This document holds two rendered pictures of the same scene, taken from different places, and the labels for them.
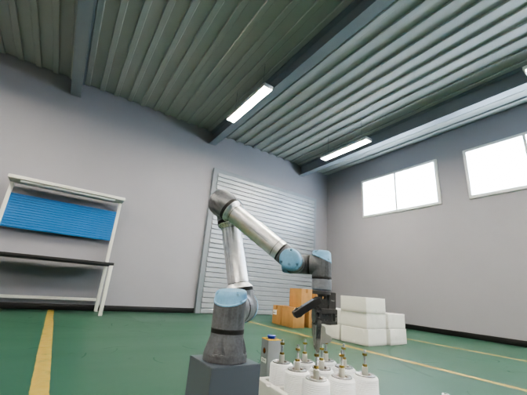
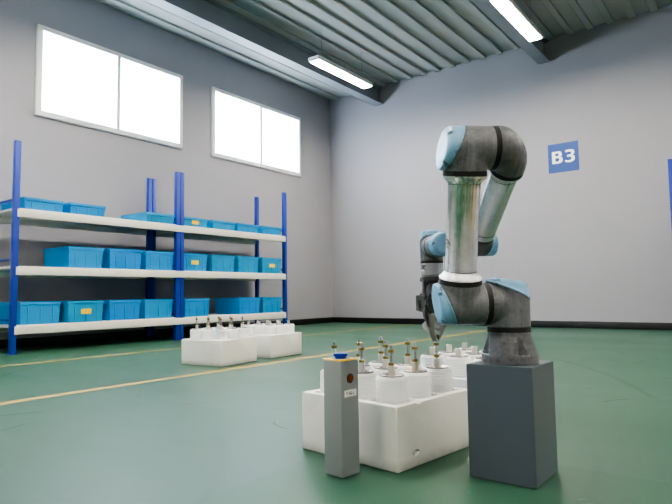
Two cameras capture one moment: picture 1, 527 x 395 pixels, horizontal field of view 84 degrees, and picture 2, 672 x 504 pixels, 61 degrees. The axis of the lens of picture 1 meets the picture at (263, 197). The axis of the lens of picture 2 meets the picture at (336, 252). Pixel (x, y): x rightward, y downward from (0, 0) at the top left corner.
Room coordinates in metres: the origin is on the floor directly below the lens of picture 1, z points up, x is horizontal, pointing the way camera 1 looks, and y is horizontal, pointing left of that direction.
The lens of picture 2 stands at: (2.09, 1.42, 0.50)
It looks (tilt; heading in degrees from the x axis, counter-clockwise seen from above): 4 degrees up; 251
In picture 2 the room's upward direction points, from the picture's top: 1 degrees counter-clockwise
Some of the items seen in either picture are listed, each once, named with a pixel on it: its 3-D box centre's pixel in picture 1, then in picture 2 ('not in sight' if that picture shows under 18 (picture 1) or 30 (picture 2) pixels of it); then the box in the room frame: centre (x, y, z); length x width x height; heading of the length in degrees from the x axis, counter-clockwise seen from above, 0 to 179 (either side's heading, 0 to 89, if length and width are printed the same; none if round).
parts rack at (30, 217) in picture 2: not in sight; (164, 256); (1.81, -5.56, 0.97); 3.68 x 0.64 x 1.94; 33
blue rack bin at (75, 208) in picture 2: not in sight; (76, 212); (2.71, -4.91, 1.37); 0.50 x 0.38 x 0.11; 123
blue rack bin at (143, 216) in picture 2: not in sight; (147, 220); (2.00, -5.39, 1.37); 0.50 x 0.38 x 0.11; 124
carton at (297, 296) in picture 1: (300, 298); not in sight; (5.21, -0.76, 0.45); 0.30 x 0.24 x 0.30; 35
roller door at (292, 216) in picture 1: (266, 245); not in sight; (7.04, -0.16, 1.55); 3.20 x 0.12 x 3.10; 123
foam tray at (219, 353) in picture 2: not in sight; (219, 350); (1.52, -2.88, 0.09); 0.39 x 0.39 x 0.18; 40
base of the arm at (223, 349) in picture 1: (226, 343); (509, 344); (1.12, 0.09, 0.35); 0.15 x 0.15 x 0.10
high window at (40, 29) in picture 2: not in sight; (117, 93); (2.36, -5.72, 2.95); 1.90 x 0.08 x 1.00; 33
